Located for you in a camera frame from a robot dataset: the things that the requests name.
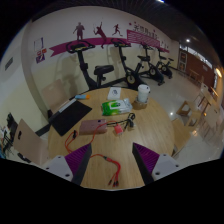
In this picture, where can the black laptop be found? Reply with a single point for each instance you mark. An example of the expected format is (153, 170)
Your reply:
(70, 116)

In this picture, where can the white paper cup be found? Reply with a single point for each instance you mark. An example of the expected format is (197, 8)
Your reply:
(143, 94)

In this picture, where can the wall poster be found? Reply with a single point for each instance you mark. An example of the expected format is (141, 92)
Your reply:
(40, 51)

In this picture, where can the white tissue packet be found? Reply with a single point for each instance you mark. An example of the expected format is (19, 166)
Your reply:
(114, 93)

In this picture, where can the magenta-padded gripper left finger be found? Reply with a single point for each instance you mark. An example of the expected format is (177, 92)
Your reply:
(56, 166)

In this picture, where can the black exercise bike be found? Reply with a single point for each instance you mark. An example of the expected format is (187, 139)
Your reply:
(83, 66)
(131, 78)
(165, 66)
(153, 70)

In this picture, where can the light wooden chair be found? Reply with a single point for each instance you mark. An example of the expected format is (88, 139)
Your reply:
(55, 95)
(181, 133)
(28, 143)

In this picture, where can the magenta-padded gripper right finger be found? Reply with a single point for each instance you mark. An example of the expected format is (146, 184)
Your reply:
(165, 165)

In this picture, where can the green wet wipes pack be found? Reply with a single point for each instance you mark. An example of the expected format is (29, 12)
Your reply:
(115, 106)

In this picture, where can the wooden tables and chairs group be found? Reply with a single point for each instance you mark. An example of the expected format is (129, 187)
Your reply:
(206, 113)

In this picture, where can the blue and orange tube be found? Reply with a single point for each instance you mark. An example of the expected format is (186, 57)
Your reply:
(81, 96)

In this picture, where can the red charger block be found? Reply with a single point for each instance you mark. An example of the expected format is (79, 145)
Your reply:
(118, 129)

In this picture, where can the glowing wall lamp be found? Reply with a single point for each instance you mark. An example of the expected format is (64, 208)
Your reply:
(218, 72)

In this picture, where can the round ceiling light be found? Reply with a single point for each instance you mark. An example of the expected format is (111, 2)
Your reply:
(187, 40)
(161, 1)

